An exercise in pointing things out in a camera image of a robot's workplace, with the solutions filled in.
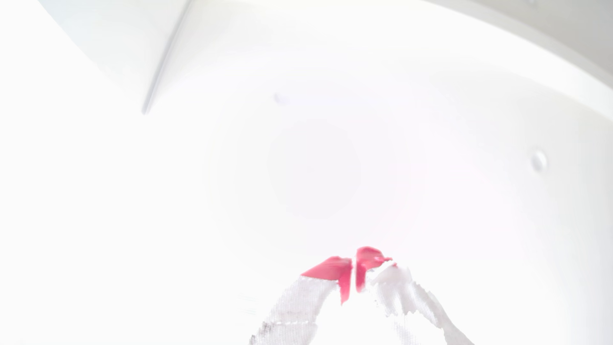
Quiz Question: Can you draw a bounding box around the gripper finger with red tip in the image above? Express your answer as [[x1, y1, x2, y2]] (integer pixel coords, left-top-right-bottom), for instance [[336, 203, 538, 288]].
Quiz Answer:
[[355, 246, 475, 345], [249, 256, 353, 345]]

